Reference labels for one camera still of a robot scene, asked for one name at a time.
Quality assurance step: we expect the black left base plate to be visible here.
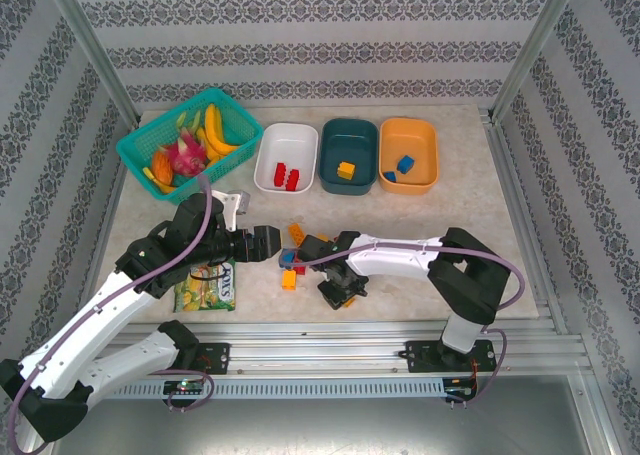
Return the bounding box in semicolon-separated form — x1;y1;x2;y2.
169;342;232;376

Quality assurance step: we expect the left circuit board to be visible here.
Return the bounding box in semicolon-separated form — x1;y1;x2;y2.
163;379;207;395

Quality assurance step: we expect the large yellow toy banana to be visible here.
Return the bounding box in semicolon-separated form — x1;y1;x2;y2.
203;103;243;157

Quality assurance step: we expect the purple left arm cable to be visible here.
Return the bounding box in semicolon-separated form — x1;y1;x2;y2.
7;174;216;455

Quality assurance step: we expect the right circuit board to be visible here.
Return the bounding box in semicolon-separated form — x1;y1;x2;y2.
444;377;477;400

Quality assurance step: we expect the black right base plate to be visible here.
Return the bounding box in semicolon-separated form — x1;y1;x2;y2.
405;339;499;375

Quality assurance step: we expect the dark teal plastic container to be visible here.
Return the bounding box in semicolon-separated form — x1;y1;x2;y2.
318;118;380;198

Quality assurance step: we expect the left aluminium frame post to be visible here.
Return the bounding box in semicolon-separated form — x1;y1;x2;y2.
38;0;142;126

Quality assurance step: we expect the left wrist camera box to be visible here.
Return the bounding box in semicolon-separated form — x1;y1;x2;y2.
210;188;251;230

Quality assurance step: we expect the green Fox's candy bag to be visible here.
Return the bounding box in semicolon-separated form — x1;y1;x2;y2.
173;259;237;314

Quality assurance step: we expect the circuit board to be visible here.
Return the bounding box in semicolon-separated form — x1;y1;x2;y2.
163;379;207;395
444;377;477;400

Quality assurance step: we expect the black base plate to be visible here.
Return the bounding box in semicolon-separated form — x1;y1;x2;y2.
405;339;499;375
169;342;232;376

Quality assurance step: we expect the aluminium mounting rail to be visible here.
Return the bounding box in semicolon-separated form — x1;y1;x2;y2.
47;319;589;379

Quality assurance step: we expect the orange plastic container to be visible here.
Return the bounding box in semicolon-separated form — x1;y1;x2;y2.
378;117;441;195

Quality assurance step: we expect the teal plastic mesh basket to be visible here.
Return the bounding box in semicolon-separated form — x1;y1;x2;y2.
115;87;265;202

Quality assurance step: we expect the small yellow toy banana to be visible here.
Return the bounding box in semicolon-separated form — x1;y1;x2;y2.
195;127;226;165

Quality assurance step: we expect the pink toy dragon fruit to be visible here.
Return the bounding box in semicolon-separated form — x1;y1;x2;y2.
167;127;210;177

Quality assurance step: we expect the orange toy fruit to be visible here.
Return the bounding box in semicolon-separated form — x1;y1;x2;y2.
151;150;175;185

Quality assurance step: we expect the right aluminium side rail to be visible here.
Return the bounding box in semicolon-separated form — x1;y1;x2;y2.
479;109;569;336

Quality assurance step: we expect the aluminium frame post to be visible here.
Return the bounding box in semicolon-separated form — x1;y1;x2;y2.
487;0;585;122
38;0;142;126

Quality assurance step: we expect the slotted grey cable duct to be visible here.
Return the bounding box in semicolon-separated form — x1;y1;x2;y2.
107;378;447;400

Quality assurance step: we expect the yellow toy fruit piece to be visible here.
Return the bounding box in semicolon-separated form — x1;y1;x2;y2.
142;166;177;194

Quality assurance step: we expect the right aluminium frame post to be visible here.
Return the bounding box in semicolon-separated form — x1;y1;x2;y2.
487;0;585;122

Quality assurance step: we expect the white plastic container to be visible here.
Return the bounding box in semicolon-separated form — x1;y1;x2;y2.
253;122;320;195

